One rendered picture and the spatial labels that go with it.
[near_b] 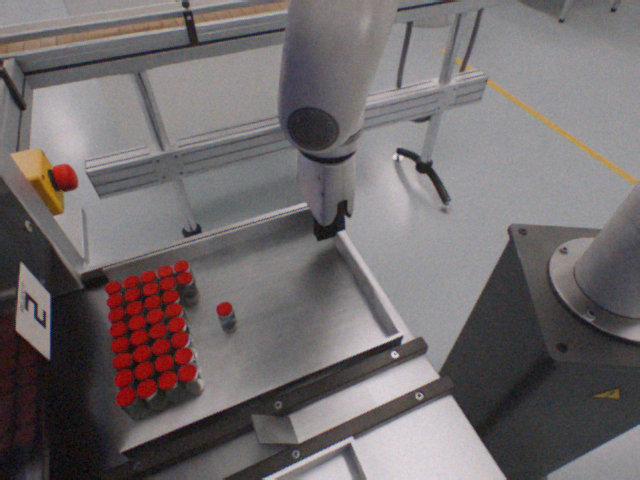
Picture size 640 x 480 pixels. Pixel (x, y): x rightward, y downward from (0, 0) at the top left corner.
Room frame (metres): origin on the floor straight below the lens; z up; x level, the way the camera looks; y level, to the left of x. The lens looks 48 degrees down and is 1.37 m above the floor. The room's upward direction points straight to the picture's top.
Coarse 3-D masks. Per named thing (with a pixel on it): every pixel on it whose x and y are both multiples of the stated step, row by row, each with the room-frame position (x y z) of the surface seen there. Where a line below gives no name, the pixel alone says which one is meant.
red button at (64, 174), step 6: (54, 168) 0.45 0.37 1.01; (60, 168) 0.45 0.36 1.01; (66, 168) 0.45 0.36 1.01; (72, 168) 0.47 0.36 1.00; (54, 174) 0.44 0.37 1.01; (60, 174) 0.44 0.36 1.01; (66, 174) 0.45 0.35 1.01; (72, 174) 0.45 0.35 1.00; (60, 180) 0.44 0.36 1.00; (66, 180) 0.44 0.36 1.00; (72, 180) 0.45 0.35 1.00; (60, 186) 0.43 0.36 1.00; (66, 186) 0.44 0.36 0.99; (72, 186) 0.44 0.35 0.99
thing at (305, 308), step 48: (240, 240) 0.43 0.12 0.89; (288, 240) 0.43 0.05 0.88; (336, 240) 0.42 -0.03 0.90; (240, 288) 0.34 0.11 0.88; (288, 288) 0.34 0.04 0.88; (336, 288) 0.34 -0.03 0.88; (240, 336) 0.26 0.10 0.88; (288, 336) 0.26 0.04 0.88; (336, 336) 0.26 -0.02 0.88; (384, 336) 0.26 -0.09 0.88; (240, 384) 0.20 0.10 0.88; (288, 384) 0.19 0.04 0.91; (144, 432) 0.14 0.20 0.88; (192, 432) 0.14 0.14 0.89
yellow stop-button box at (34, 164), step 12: (12, 156) 0.46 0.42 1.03; (24, 156) 0.46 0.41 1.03; (36, 156) 0.46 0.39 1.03; (24, 168) 0.43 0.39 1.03; (36, 168) 0.43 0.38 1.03; (48, 168) 0.46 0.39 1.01; (36, 180) 0.41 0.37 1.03; (48, 180) 0.43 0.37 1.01; (48, 192) 0.42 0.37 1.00; (60, 192) 0.45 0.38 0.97; (48, 204) 0.41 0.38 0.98; (60, 204) 0.42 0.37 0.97
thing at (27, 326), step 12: (24, 276) 0.24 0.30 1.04; (24, 288) 0.23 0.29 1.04; (36, 288) 0.24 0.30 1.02; (24, 300) 0.22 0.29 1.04; (36, 300) 0.23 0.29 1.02; (48, 300) 0.25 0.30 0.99; (24, 312) 0.20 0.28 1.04; (48, 312) 0.23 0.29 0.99; (24, 324) 0.19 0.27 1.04; (36, 324) 0.20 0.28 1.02; (48, 324) 0.22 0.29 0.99; (24, 336) 0.18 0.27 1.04; (36, 336) 0.19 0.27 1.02; (48, 336) 0.20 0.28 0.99; (36, 348) 0.18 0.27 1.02; (48, 348) 0.19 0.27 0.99
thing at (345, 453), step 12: (336, 444) 0.12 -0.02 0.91; (348, 444) 0.12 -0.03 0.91; (312, 456) 0.11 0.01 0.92; (324, 456) 0.11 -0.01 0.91; (336, 456) 0.12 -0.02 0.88; (348, 456) 0.12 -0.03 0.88; (360, 456) 0.11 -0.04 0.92; (288, 468) 0.10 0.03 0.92; (300, 468) 0.10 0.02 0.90; (312, 468) 0.11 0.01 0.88; (324, 468) 0.11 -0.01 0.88; (336, 468) 0.11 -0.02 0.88; (348, 468) 0.11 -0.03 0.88; (360, 468) 0.10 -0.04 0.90
